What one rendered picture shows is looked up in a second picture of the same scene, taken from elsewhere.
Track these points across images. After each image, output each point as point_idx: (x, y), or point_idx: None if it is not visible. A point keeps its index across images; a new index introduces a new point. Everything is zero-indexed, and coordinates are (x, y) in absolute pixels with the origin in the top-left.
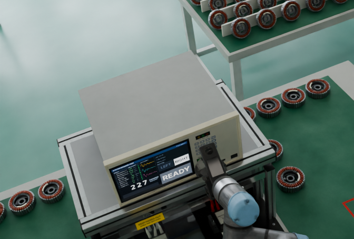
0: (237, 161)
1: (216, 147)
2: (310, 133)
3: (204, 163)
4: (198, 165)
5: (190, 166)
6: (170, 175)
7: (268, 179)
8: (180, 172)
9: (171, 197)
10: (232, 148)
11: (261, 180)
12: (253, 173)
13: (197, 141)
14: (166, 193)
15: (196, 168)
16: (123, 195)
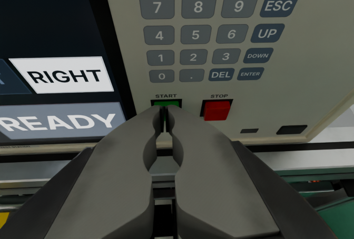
0: (289, 146)
1: (258, 77)
2: None
3: (143, 169)
4: (105, 157)
5: (123, 117)
6: (36, 123)
7: (331, 203)
8: (79, 126)
9: (41, 185)
10: (310, 105)
11: None
12: (304, 183)
13: None
14: (23, 170)
15: (46, 198)
16: None
